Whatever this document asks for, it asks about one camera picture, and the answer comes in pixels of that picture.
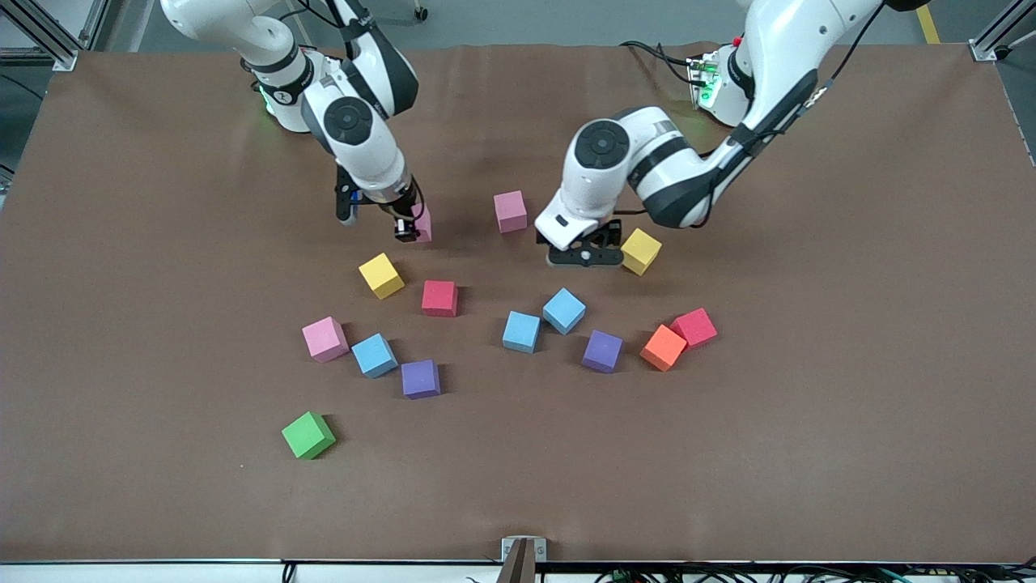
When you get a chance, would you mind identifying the orange foam block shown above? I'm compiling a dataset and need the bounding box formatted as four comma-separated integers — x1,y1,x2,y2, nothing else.
639,324,688,372

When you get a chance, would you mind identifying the brown table cover sheet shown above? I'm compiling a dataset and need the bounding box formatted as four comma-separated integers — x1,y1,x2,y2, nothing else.
0,40,1036,565

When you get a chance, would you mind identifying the red foam block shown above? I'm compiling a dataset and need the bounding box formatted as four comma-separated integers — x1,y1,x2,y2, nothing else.
422,280,459,318
670,308,719,349

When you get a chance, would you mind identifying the aluminium frame profile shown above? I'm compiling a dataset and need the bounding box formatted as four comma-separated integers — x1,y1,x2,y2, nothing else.
0,0,114,72
969,0,1036,62

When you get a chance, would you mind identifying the purple foam block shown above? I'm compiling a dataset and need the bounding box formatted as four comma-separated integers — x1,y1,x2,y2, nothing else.
401,360,442,400
582,330,624,374

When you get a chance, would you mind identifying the green foam block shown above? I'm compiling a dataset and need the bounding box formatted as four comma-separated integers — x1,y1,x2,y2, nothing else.
281,411,337,461

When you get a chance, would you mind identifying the blue foam block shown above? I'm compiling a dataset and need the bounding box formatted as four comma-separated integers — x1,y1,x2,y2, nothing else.
350,333,399,380
502,311,541,355
542,287,588,335

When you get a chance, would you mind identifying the yellow foam block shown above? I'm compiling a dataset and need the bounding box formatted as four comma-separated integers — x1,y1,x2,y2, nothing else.
621,228,663,277
359,253,405,300

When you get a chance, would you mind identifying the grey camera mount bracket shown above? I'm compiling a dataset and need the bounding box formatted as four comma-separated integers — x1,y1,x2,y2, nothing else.
498,537,548,583

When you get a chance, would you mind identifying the black base cable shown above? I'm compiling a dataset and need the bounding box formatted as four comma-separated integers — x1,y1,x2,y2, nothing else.
619,40,701,86

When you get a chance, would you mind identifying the white table edge rail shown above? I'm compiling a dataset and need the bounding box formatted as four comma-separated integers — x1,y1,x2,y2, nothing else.
0,560,1036,583

